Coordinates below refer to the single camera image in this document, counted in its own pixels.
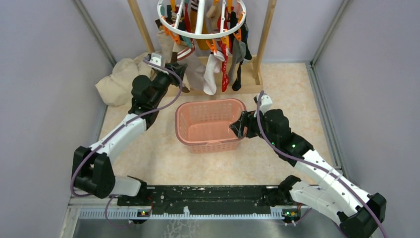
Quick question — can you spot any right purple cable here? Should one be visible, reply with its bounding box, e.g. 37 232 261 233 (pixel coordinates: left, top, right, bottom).
256 91 389 238

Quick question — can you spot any grey black sock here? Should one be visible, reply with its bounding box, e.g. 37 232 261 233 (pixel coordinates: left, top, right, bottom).
228 39 252 91

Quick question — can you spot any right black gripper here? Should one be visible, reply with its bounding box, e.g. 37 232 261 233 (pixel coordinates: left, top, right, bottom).
230 107 278 146

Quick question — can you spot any pink plastic laundry basket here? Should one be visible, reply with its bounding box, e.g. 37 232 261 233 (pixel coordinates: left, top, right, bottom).
175 98 246 153

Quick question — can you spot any beige brown sock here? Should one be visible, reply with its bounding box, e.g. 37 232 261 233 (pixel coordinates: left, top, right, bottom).
156 29 192 94

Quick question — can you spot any purple cable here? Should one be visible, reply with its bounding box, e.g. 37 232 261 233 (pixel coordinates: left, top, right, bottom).
256 91 389 238
69 58 184 230

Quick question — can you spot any wooden hanger rack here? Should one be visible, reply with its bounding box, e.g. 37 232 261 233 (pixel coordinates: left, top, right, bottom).
127 0 277 98

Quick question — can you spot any grey sock with striped cuff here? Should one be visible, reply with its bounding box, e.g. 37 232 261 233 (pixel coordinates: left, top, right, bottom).
173 45 206 92

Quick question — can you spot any mustard yellow sock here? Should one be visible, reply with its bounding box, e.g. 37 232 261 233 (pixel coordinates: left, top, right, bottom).
191 0 208 34

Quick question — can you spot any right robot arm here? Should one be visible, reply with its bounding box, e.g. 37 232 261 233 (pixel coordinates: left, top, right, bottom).
230 109 388 238

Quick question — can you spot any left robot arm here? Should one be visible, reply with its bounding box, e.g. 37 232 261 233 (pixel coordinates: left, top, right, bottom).
70 62 187 205

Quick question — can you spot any white round clip hanger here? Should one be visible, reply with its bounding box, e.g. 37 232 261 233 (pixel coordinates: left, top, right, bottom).
157 0 247 42

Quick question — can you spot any white sock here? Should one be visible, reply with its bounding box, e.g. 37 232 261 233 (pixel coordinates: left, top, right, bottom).
203 51 224 95

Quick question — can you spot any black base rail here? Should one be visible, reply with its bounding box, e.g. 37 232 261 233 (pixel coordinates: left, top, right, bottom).
68 184 366 221

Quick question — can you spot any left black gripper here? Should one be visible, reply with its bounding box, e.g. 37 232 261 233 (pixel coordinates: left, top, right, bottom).
150 61 188 106

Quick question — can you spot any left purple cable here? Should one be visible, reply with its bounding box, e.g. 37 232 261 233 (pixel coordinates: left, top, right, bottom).
69 58 184 230

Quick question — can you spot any red patterned sock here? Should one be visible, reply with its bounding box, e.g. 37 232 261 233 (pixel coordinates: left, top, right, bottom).
221 40 229 92

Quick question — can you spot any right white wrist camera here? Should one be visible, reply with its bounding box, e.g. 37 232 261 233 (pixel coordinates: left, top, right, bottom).
254 93 273 115

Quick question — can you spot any beige crumpled cloth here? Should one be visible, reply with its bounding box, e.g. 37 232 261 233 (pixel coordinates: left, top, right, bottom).
95 52 156 107

